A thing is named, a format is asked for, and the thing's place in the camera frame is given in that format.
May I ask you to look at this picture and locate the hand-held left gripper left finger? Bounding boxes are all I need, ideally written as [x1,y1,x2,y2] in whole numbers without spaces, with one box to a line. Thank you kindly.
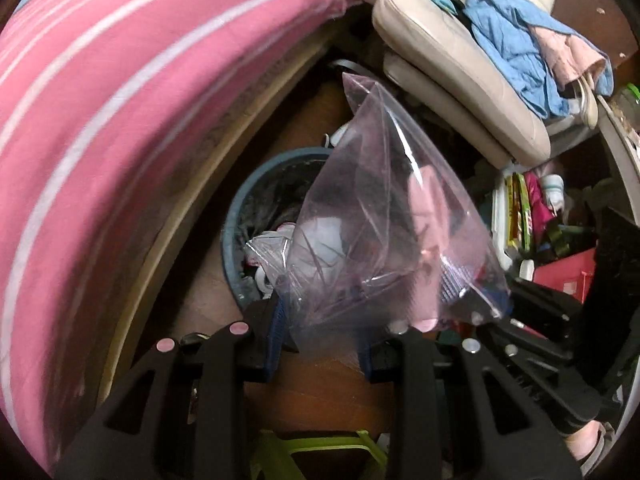
[52,299,289,480]

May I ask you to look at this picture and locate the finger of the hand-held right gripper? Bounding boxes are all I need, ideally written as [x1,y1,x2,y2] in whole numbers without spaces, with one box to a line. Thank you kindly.
[470,310,576,376]
[507,280,586,335]

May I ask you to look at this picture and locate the cream padded chair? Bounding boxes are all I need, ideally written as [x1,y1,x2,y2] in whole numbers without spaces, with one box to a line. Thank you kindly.
[372,0,601,170]

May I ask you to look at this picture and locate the green plastic stool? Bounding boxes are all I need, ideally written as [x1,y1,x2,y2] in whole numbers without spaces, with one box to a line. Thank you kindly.
[249,430,390,480]

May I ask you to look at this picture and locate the clear plastic bag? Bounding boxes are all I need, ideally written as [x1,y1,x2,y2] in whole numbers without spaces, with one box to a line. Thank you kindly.
[245,72,512,357]

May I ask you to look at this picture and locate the dark green cloth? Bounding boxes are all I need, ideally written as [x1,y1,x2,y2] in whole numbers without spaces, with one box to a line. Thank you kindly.
[564,184,612,228]

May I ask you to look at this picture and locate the red box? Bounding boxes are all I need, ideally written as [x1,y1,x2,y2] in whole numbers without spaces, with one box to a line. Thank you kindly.
[532,247,598,305]

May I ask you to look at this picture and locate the blue trash bin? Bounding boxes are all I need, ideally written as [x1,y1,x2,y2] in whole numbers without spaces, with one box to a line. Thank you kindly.
[222,147,337,313]

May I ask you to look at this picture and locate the blue jacket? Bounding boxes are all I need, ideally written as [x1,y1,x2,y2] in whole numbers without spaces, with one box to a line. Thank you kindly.
[462,0,615,122]

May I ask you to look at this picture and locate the white shoe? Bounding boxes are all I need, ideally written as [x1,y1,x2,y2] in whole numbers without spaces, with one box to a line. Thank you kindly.
[570,77,599,129]

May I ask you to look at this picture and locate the pink striped bed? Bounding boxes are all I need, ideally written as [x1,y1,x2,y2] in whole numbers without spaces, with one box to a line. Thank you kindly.
[0,0,401,463]

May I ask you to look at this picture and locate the colourful flat packets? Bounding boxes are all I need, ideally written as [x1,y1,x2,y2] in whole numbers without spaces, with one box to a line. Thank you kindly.
[492,171,535,262]

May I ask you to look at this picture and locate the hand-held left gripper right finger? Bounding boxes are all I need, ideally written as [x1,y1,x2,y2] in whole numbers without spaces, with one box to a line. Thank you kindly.
[357,320,584,480]

